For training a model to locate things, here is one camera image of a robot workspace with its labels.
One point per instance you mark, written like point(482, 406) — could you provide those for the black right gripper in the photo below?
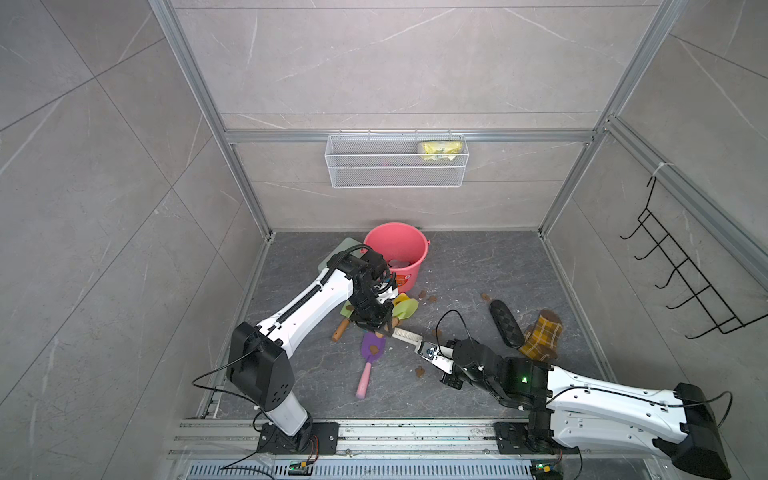
point(448, 380)

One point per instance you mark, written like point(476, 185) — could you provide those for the black oval brush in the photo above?
point(506, 324)

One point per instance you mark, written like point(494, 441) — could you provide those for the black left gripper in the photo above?
point(379, 322)

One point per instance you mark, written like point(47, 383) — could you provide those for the black wall hook rack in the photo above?
point(698, 289)

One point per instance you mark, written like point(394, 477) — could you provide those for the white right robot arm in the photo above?
point(569, 411)

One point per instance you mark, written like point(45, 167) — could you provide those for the yellow sponge in basket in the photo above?
point(440, 150)

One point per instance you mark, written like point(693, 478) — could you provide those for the green trowel near tissue box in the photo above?
point(346, 312)

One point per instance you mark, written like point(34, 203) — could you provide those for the white cleaning brush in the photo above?
point(408, 337)

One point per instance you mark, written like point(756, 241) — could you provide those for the purple trowel pink handle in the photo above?
point(372, 348)

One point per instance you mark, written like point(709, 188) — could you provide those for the plaid brown cloth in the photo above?
point(541, 338)

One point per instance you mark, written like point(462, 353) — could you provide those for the pink plastic bucket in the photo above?
point(404, 248)

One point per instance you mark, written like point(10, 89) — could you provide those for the green trowel wooden handle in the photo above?
point(402, 311)

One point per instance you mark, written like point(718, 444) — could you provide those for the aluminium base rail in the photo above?
point(386, 449)

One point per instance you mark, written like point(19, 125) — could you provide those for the white wire wall basket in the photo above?
point(378, 161)

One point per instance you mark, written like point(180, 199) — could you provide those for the mint green tissue box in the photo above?
point(333, 258)

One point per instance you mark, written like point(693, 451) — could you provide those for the yellow toy trowel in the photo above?
point(400, 298)

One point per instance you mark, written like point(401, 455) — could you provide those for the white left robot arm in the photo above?
point(259, 367)

